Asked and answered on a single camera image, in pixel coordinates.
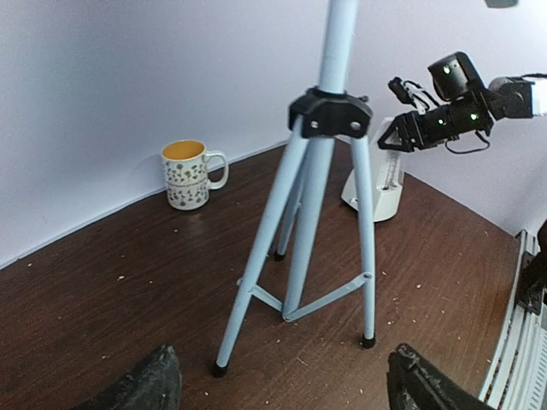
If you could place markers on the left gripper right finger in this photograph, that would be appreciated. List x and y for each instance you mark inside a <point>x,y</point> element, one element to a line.
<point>413,382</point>

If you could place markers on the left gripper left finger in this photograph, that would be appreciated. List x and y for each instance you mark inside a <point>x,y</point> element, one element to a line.
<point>155,382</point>

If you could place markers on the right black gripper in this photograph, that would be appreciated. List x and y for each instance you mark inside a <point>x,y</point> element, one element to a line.
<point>403,133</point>

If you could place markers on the light blue music stand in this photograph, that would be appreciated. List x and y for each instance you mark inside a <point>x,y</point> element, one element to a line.
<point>294,204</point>

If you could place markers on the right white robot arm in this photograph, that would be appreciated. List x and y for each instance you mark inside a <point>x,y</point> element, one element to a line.
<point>468,106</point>

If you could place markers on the white metronome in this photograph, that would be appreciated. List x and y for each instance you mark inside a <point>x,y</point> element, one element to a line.
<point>386,174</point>

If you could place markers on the patterned mug with orange inside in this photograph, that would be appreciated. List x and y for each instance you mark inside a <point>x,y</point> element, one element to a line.
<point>186,174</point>

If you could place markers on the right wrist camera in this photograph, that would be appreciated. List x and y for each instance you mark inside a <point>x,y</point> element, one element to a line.
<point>411,93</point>

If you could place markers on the front aluminium rail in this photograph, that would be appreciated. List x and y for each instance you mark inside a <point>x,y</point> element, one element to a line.
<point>516,378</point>

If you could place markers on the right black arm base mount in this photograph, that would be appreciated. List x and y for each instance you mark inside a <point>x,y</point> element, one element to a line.
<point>530,289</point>

